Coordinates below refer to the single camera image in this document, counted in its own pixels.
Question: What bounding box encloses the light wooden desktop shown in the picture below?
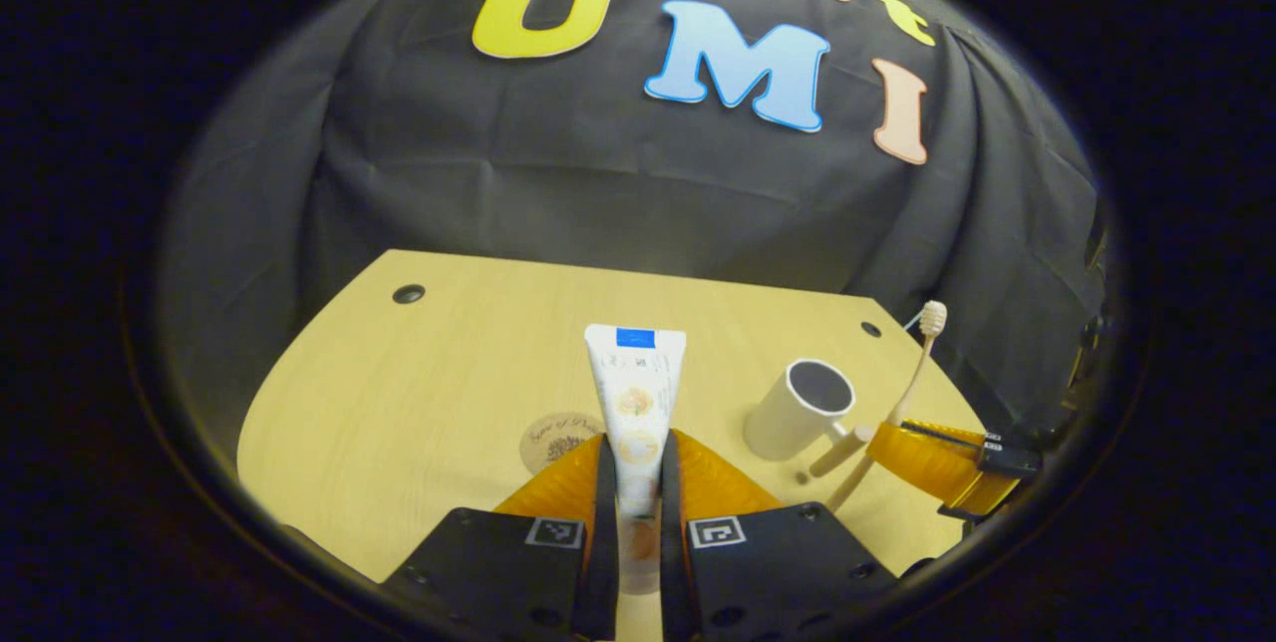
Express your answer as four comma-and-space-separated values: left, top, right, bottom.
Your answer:
237, 248, 990, 642

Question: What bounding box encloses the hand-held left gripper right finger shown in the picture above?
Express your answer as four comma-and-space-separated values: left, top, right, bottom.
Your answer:
657, 429, 900, 642

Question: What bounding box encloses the white cup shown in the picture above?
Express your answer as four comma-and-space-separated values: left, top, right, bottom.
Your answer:
743, 358, 876, 480

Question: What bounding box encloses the white toothpaste tube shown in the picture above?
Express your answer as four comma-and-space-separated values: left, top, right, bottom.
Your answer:
584, 323, 689, 595

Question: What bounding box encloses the round wooden coaster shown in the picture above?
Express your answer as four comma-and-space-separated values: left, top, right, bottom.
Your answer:
519, 411, 606, 477

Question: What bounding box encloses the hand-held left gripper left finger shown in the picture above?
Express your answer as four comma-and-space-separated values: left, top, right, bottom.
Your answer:
382, 431, 622, 642

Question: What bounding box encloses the beige toothbrush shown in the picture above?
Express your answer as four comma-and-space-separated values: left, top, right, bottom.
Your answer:
825, 301, 948, 513

